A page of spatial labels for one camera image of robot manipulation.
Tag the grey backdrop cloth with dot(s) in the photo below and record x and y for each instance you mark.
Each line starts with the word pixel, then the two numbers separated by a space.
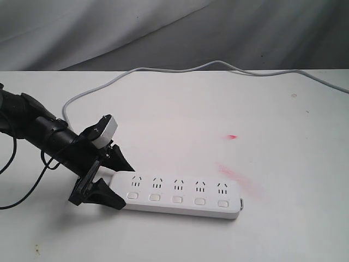
pixel 122 35

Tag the white five-socket power strip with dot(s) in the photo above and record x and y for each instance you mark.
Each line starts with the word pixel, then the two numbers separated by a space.
pixel 180 195

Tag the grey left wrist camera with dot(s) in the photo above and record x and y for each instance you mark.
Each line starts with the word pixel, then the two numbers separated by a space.
pixel 102 132

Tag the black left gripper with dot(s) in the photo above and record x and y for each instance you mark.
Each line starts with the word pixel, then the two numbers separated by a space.
pixel 78 154

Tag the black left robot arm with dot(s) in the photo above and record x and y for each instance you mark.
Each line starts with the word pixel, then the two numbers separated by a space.
pixel 23 117

